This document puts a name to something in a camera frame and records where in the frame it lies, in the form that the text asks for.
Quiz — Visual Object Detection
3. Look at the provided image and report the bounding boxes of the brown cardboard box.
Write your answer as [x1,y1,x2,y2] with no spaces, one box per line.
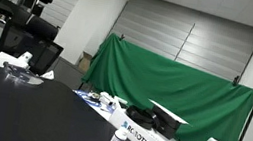
[78,52,92,72]

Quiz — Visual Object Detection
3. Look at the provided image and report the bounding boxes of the black mesh office chair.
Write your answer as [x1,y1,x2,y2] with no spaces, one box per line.
[0,0,63,75]

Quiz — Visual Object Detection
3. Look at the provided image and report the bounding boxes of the black coiled strap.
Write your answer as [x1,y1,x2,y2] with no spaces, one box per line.
[123,104,163,132]

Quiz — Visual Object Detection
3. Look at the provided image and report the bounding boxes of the green backdrop cloth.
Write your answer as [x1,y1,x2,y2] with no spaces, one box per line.
[83,33,253,141]

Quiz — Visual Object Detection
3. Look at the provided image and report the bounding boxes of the white Robotiq cardboard box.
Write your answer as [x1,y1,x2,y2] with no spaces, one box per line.
[109,108,176,141]

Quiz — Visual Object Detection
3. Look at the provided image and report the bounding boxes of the white pill bottle blue cap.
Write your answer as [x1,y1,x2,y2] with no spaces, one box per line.
[110,124,128,141]

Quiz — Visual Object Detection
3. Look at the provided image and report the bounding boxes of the black box with white lid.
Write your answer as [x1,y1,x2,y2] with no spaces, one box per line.
[151,100,188,140]

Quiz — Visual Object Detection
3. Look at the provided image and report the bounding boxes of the white small device on table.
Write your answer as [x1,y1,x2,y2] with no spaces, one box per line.
[100,91,115,106]

